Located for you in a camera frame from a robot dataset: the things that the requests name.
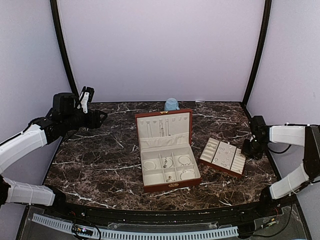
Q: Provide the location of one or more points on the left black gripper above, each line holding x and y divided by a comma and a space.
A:
93, 122

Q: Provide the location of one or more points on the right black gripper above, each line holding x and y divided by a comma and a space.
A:
246, 153

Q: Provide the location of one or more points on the brown jewelry tray cream lining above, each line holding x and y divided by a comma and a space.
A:
223, 157

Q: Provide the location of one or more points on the brown jewelry box cream lining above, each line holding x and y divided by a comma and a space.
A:
164, 140

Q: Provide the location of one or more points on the small silver earring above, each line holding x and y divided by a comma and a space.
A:
170, 179

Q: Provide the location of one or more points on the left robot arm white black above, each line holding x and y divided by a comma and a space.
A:
68, 113

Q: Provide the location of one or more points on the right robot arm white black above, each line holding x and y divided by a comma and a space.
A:
282, 140

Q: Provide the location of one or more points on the light blue upside-down mug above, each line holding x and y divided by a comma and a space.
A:
171, 104

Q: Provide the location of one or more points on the small circuit board with leds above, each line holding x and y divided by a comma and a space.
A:
81, 230

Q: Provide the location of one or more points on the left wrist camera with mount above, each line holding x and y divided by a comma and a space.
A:
86, 97

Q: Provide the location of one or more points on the black front table rail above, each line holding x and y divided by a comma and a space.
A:
243, 215

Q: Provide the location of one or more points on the white slotted cable duct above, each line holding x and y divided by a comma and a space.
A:
108, 234

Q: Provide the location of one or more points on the black left corner post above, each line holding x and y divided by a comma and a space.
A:
62, 46

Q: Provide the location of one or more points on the black corner post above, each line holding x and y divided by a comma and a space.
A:
258, 52
62, 46

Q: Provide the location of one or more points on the black right corner post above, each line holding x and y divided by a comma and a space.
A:
258, 52

